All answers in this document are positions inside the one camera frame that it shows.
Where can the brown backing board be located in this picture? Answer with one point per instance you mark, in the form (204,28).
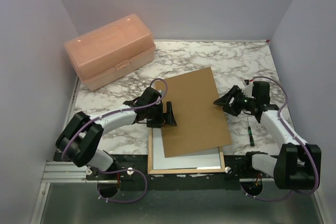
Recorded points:
(201,125)

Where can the pink plastic storage box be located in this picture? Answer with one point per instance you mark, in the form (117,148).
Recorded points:
(111,52)

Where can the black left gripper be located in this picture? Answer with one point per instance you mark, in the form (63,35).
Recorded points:
(165,118)

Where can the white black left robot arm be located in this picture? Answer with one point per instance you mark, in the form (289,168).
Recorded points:
(79,140)

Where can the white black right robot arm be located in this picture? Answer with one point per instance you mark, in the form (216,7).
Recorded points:
(297,166)

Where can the aluminium front rail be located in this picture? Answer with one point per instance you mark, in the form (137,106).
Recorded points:
(63,172)

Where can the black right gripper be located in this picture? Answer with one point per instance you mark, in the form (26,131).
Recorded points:
(235,92)

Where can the green black screwdriver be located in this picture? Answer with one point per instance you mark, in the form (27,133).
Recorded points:
(251,138)

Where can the blue wooden picture frame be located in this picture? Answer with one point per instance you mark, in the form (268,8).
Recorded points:
(151,171)

